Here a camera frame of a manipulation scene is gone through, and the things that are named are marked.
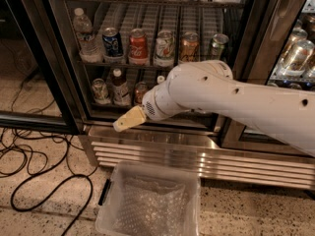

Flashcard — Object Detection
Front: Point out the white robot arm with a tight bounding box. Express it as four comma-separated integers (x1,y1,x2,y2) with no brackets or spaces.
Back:
113,60,315,156

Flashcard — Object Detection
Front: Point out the brown tea bottle right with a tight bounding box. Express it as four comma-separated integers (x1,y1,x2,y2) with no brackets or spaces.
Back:
157,76,165,85

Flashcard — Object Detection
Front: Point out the copper can bottom shelf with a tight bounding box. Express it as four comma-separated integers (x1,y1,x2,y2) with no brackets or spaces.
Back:
134,82,149,105

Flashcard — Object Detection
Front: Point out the white green can bottom shelf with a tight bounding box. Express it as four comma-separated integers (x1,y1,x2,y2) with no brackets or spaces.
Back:
92,78,110,104

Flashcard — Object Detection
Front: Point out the silver can behind right door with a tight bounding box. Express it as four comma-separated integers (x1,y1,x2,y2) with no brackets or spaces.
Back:
281,39,315,77

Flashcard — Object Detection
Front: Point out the open black fridge door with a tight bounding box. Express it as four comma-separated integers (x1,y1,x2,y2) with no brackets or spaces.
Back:
0,0,84,135

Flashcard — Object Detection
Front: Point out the stainless steel fridge grille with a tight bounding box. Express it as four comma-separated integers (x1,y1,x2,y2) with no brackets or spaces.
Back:
88,125,315,190

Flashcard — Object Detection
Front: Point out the clear plastic bin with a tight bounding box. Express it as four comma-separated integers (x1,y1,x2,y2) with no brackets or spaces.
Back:
95,161,200,236

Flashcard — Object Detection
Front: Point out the brown tea bottle left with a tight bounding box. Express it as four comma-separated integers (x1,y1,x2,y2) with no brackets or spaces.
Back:
111,68,131,106

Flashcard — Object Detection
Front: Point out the brown tea bottle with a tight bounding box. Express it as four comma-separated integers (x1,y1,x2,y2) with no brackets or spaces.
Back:
157,76,165,85
111,68,131,106

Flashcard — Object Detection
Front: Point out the bubble wrap sheet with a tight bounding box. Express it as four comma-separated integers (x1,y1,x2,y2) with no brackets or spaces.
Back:
113,178,188,236

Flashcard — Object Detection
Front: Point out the clear water bottle middle shelf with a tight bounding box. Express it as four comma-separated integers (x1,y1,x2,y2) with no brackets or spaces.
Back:
73,8,98,55

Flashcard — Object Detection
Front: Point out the red coca cola can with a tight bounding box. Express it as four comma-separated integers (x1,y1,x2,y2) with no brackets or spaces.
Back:
129,29,148,59

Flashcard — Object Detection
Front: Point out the right glass fridge door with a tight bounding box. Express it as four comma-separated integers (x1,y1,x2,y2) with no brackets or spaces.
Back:
221,0,315,155

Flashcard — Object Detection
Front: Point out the black floor cable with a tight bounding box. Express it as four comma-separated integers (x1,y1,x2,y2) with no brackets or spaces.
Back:
0,39,98,236

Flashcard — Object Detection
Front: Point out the blue pepsi can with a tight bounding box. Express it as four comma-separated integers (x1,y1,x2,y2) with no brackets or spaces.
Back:
102,28,123,57

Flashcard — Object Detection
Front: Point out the orange brown soda can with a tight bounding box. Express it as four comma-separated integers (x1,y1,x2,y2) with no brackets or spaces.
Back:
179,31,199,62

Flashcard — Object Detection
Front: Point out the white green soda can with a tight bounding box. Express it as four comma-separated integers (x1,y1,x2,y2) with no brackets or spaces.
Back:
156,29,174,60

